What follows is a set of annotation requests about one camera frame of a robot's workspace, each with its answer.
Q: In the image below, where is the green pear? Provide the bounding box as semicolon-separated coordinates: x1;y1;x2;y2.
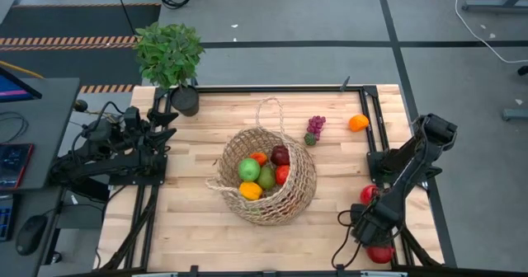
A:
257;165;276;191

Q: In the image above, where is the green apple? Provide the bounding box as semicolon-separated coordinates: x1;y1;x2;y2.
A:
237;157;262;183

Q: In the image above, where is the orange fruit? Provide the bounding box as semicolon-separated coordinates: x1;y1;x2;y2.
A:
348;114;370;133

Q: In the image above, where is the grey table foot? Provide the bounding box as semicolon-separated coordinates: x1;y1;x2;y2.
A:
502;107;528;122

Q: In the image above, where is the yellow cable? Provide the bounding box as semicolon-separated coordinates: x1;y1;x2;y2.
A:
0;60;45;80

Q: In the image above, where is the black mat with hazard stripes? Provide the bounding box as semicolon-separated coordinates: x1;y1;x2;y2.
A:
0;2;163;95

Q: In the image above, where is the yellow bell pepper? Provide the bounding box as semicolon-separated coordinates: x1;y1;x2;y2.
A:
238;181;264;201

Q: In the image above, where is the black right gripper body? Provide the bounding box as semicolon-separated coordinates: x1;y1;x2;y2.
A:
349;201;400;247

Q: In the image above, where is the black computer mouse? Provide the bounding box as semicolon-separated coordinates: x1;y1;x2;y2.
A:
15;214;50;256

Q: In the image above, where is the woven straw basket with handles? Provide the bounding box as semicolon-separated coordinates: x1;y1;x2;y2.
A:
205;96;318;228

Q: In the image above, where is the black keyboard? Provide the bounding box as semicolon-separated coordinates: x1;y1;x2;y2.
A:
0;193;20;243

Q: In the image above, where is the dark grey desk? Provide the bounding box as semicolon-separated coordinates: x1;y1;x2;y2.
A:
0;77;82;277

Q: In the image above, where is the green plant in black pot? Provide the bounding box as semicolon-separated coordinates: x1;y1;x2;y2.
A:
132;21;206;118

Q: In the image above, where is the black aluminium frame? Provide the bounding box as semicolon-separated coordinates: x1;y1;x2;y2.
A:
97;75;445;277

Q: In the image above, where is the dark red apple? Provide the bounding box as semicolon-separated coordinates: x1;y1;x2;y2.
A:
365;246;396;265

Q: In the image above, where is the red orange mango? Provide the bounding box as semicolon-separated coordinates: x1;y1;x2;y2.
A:
249;151;269;167

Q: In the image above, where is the red tomato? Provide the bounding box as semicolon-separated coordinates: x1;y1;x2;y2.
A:
275;164;291;186

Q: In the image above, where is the purple grape bunch green leaf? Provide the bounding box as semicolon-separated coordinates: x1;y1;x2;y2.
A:
304;115;328;148

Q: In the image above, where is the tablet with red case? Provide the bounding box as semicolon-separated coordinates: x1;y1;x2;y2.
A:
0;143;35;190

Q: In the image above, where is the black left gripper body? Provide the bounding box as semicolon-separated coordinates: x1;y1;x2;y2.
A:
123;105;154;151

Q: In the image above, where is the computer monitor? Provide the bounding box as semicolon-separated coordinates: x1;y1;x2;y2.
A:
0;66;43;104

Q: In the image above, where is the dark red plum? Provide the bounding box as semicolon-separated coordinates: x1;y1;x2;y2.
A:
270;144;291;167

